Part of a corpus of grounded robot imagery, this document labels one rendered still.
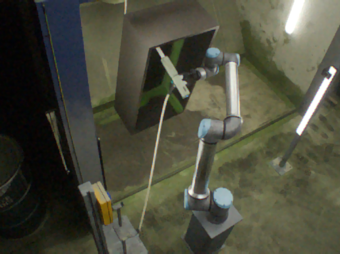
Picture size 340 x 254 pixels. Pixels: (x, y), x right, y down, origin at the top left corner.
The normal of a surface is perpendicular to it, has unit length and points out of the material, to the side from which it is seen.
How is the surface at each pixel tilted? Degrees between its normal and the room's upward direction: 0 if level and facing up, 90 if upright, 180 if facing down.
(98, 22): 57
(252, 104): 0
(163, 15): 12
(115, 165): 0
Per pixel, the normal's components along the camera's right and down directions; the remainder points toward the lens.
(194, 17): 0.18, -0.49
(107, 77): 0.47, 0.22
